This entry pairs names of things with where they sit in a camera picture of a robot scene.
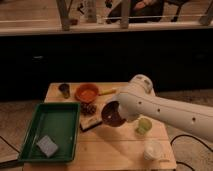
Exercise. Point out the green plastic tray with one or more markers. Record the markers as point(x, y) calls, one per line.
point(60, 122)

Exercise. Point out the grey blue sponge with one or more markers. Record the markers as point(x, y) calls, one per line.
point(47, 146)

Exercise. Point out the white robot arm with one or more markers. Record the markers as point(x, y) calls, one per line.
point(137, 97)

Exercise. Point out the dark small cup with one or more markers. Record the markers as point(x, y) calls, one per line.
point(65, 90)

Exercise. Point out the orange bowl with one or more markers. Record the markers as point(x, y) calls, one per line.
point(86, 92)

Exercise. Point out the white plastic cup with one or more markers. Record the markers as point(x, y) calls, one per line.
point(153, 150)

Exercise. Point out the black whiteboard eraser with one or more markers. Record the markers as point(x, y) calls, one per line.
point(89, 123)

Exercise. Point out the wooden table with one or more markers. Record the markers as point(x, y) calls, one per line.
point(105, 148)

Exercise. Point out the dark brown bowl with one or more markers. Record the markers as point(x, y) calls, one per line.
point(110, 115)

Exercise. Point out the yellow marker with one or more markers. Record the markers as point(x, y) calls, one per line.
point(107, 92)

